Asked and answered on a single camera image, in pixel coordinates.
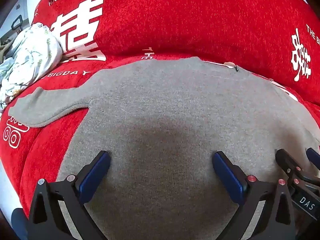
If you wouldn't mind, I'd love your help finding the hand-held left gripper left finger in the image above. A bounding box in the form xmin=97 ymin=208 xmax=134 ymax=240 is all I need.
xmin=29 ymin=150 xmax=112 ymax=240

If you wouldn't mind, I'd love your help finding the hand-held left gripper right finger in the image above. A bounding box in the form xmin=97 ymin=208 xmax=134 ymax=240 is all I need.
xmin=212 ymin=151 xmax=297 ymax=240

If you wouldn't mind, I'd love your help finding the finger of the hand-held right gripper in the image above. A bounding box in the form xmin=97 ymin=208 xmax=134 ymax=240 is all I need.
xmin=306 ymin=147 xmax=320 ymax=167
xmin=275 ymin=149 xmax=304 ymax=188

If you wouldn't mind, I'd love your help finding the grey knit sweater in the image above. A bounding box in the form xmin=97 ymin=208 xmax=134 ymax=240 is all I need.
xmin=8 ymin=57 xmax=320 ymax=240

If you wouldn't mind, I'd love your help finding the dark blue cloth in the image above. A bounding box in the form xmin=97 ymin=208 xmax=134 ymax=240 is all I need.
xmin=11 ymin=207 xmax=28 ymax=240

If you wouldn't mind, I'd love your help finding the white floral cloth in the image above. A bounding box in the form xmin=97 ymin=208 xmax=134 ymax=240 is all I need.
xmin=0 ymin=22 xmax=63 ymax=110

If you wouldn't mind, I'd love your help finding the beige cloth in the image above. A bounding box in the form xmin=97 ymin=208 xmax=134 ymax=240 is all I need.
xmin=0 ymin=39 xmax=12 ymax=63

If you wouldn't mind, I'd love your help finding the red printed sofa cover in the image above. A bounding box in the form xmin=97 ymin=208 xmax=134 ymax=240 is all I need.
xmin=0 ymin=0 xmax=320 ymax=230

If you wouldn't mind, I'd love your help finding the black metal frame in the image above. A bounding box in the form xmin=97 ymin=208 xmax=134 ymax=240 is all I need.
xmin=11 ymin=15 xmax=25 ymax=34

